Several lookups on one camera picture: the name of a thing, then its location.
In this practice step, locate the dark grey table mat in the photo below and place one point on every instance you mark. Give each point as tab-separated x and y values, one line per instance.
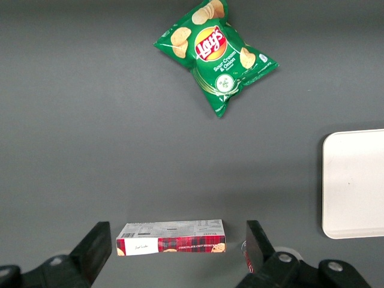
90	135

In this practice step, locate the white rectangular plastic tray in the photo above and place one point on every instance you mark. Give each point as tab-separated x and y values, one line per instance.
354	186

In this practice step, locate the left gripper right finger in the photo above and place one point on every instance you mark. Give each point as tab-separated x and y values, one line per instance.
270	270

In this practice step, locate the red tartan cookie box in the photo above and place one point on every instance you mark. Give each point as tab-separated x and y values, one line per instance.
180	237

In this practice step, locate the green Lay's chips bag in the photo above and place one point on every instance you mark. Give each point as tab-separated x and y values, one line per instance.
210	60

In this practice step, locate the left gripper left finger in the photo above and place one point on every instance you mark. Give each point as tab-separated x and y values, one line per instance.
90	255

